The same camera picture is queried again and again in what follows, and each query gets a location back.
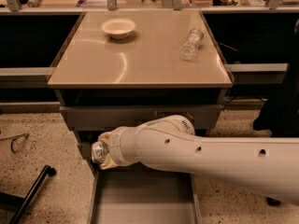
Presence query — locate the white paper bowl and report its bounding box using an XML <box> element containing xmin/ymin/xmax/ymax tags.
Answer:
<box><xmin>101</xmin><ymin>18</ymin><xmax>135</xmax><ymax>39</ymax></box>

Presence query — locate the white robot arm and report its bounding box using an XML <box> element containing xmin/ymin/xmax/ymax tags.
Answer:
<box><xmin>98</xmin><ymin>115</ymin><xmax>299</xmax><ymax>205</ymax></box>

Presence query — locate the grey top drawer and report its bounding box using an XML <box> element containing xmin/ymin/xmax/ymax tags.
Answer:
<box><xmin>60</xmin><ymin>105</ymin><xmax>222</xmax><ymax>131</ymax></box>

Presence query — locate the grey middle drawer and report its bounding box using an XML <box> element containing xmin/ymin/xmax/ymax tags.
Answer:
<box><xmin>78</xmin><ymin>142</ymin><xmax>93</xmax><ymax>160</ymax></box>

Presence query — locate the thin metal wire frame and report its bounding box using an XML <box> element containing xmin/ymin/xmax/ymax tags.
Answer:
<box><xmin>1</xmin><ymin>133</ymin><xmax>29</xmax><ymax>153</ymax></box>

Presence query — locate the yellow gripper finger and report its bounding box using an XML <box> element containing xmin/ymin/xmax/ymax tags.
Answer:
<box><xmin>100</xmin><ymin>154</ymin><xmax>118</xmax><ymax>170</ymax></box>
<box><xmin>98</xmin><ymin>132</ymin><xmax>111</xmax><ymax>144</ymax></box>

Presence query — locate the grey drawer cabinet with countertop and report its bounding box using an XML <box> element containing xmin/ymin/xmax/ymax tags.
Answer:
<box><xmin>46</xmin><ymin>8</ymin><xmax>234</xmax><ymax>175</ymax></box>

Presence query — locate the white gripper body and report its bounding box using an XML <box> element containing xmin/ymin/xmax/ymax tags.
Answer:
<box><xmin>108</xmin><ymin>127</ymin><xmax>136</xmax><ymax>166</ymax></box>

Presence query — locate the grey open bottom drawer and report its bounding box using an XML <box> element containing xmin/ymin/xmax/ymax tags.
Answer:
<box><xmin>87</xmin><ymin>164</ymin><xmax>202</xmax><ymax>224</ymax></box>

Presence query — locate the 7up soda can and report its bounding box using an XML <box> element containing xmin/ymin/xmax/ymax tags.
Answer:
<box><xmin>92</xmin><ymin>141</ymin><xmax>108</xmax><ymax>164</ymax></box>

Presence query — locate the black chair base leg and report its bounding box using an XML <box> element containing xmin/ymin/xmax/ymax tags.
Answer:
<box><xmin>0</xmin><ymin>165</ymin><xmax>56</xmax><ymax>224</ymax></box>

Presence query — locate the black office chair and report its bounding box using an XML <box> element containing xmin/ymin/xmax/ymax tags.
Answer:
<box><xmin>253</xmin><ymin>22</ymin><xmax>299</xmax><ymax>205</ymax></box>

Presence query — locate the clear plastic water bottle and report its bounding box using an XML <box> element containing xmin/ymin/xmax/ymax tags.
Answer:
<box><xmin>180</xmin><ymin>29</ymin><xmax>204</xmax><ymax>61</ymax></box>

